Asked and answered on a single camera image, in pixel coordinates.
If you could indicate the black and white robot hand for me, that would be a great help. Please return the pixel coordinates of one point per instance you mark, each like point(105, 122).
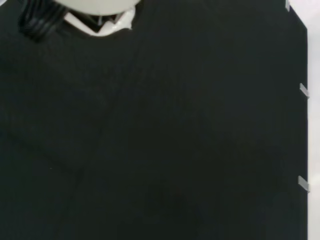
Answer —
point(100, 10)

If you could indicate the black bench cloth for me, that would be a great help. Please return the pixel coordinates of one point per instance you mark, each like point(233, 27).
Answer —
point(150, 125)

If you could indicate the grey tape piece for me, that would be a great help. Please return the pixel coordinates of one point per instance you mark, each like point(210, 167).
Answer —
point(304, 90)
point(303, 183)

